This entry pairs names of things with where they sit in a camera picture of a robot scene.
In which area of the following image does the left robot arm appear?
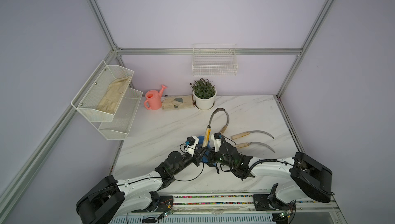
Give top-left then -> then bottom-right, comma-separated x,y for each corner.
76,147 -> 208,224

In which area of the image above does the sickle with wooden handle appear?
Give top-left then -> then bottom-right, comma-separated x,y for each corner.
236,142 -> 275,153
203,108 -> 224,147
230,130 -> 275,140
220,109 -> 230,134

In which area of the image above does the blue fluffy rag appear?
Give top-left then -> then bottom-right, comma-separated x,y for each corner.
196,135 -> 215,164

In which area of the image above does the sickle with wooden handle middle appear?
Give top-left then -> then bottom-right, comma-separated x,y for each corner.
236,142 -> 275,153

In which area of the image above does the white plant pot with saucer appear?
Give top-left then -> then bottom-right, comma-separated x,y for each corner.
192,89 -> 217,110

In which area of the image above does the white mesh lower shelf basket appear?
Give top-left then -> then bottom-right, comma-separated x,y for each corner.
98,88 -> 143,140

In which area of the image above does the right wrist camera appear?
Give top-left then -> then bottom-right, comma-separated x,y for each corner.
211,132 -> 222,152

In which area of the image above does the green potted plant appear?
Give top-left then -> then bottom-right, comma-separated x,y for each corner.
190,78 -> 216,99

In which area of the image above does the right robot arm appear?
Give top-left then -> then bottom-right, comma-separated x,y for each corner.
210,141 -> 333,203

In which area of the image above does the white mesh shelf basket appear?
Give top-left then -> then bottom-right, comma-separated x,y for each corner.
98,88 -> 143,140
71,61 -> 134,123

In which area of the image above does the pink watering can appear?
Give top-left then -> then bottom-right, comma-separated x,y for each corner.
144,85 -> 167,110

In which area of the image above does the aluminium frame profile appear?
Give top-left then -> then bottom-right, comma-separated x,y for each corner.
1,0 -> 335,217

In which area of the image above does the white mesh upper shelf basket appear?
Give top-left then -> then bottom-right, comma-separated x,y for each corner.
71,61 -> 134,123

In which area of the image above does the white wire wall basket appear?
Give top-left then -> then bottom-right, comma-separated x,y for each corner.
192,43 -> 238,77

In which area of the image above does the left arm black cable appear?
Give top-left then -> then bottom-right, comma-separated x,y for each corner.
75,142 -> 206,222

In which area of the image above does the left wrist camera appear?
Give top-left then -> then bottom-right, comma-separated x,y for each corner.
184,136 -> 199,156

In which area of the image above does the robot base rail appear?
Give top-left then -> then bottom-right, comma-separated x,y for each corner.
102,193 -> 346,224

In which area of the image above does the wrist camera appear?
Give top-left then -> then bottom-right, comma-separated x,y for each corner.
211,132 -> 222,152
184,136 -> 199,156

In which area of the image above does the beige work glove on table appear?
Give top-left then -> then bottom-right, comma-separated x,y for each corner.
161,95 -> 194,111

